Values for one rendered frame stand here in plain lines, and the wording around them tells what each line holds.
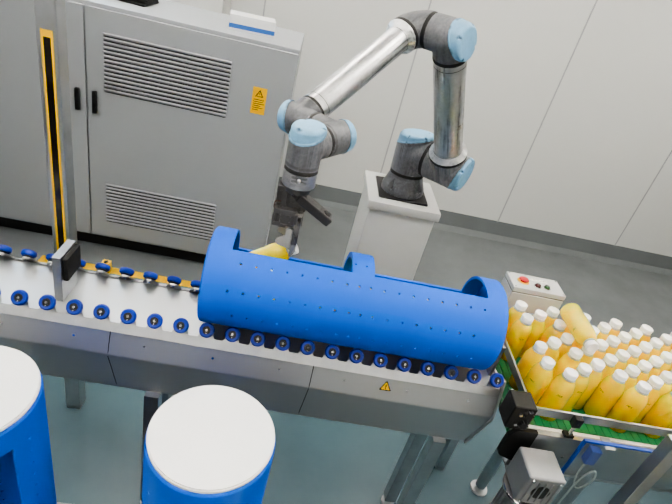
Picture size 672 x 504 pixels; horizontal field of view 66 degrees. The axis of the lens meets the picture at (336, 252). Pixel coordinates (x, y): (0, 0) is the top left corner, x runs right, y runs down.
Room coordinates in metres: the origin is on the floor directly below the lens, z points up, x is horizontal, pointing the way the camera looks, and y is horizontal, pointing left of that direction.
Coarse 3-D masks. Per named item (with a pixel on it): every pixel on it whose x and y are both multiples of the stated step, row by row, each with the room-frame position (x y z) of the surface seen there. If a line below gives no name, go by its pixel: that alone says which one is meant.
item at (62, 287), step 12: (72, 240) 1.21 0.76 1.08; (60, 252) 1.14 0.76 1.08; (72, 252) 1.16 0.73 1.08; (60, 264) 1.11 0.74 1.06; (72, 264) 1.15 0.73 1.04; (60, 276) 1.11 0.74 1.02; (72, 276) 1.18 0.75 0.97; (60, 288) 1.11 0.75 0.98; (72, 288) 1.18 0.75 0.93; (60, 300) 1.11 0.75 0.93
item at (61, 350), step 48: (0, 288) 1.10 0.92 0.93; (48, 288) 1.15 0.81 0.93; (96, 288) 1.21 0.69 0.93; (144, 288) 1.27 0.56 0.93; (0, 336) 1.01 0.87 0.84; (48, 336) 1.03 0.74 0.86; (96, 336) 1.06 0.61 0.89; (240, 336) 1.17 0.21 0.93; (144, 384) 1.11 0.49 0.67; (192, 384) 1.11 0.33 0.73; (240, 384) 1.11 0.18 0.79; (288, 384) 1.11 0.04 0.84; (336, 384) 1.14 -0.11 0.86; (384, 384) 1.17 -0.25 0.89; (480, 384) 1.23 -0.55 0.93; (432, 432) 1.24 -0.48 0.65
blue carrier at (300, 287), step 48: (240, 288) 1.10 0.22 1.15; (288, 288) 1.13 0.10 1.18; (336, 288) 1.16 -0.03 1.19; (384, 288) 1.20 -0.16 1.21; (432, 288) 1.24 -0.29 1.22; (480, 288) 1.45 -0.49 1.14; (288, 336) 1.15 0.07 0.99; (336, 336) 1.13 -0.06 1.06; (384, 336) 1.14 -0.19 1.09; (432, 336) 1.16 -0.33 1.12; (480, 336) 1.19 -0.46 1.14
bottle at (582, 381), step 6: (582, 378) 1.23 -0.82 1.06; (588, 378) 1.24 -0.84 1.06; (576, 384) 1.23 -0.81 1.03; (582, 384) 1.23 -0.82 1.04; (576, 390) 1.22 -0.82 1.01; (582, 390) 1.22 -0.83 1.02; (576, 396) 1.22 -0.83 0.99; (570, 402) 1.22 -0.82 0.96; (576, 402) 1.23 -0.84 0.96; (564, 408) 1.22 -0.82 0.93; (570, 408) 1.23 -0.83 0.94
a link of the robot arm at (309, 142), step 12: (300, 120) 1.26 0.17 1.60; (312, 120) 1.28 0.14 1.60; (300, 132) 1.20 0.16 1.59; (312, 132) 1.21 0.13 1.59; (324, 132) 1.23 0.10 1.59; (288, 144) 1.23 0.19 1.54; (300, 144) 1.20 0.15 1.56; (312, 144) 1.20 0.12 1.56; (324, 144) 1.24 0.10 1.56; (288, 156) 1.22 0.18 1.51; (300, 156) 1.20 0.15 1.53; (312, 156) 1.21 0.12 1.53; (324, 156) 1.25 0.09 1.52; (288, 168) 1.21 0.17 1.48; (300, 168) 1.20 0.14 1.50; (312, 168) 1.21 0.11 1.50
